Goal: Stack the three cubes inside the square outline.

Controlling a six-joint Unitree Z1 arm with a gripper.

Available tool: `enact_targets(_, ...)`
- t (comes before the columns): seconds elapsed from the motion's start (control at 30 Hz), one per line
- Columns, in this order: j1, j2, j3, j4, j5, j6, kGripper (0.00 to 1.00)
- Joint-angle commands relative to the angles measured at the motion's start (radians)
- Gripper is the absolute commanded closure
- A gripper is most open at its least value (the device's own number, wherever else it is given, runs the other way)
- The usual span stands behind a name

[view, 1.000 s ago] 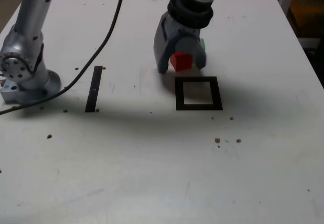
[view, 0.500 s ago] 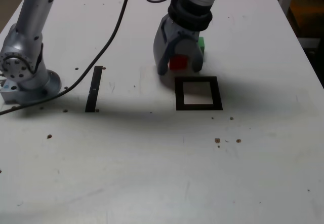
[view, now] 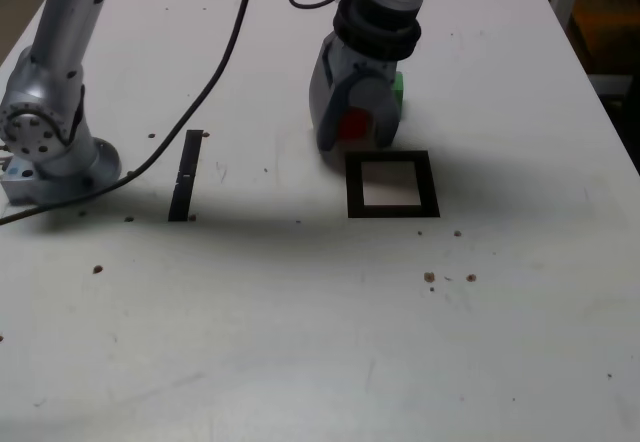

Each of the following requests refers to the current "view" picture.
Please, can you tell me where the black tape strip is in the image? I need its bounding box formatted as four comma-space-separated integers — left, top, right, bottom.
167, 129, 205, 222

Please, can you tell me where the white board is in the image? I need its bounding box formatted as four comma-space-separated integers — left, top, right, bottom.
589, 74, 634, 97

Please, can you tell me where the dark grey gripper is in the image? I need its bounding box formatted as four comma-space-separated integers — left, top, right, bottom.
308, 35, 402, 151

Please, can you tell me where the red cube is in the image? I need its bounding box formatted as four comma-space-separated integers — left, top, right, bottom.
338, 108, 374, 139

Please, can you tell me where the black tape square outline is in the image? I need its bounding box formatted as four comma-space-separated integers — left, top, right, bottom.
344, 150, 441, 219

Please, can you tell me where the long black cable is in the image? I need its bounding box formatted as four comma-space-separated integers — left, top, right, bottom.
0, 0, 261, 227

